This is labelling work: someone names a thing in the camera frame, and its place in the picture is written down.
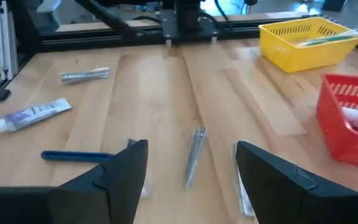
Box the small silver nail clipper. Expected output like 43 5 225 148
60 67 111 85

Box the red plastic basket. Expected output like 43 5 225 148
316 73 358 168

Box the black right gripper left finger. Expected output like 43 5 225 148
0 139 149 224

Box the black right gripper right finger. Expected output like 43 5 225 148
235 140 358 224

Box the green toothbrush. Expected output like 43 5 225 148
295 26 358 48

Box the yellow plastic basket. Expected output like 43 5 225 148
258 16 358 74

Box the dark blue disposable razor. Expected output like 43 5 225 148
40 138 139 164

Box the silver aluminium post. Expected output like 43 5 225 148
0 0 19 81

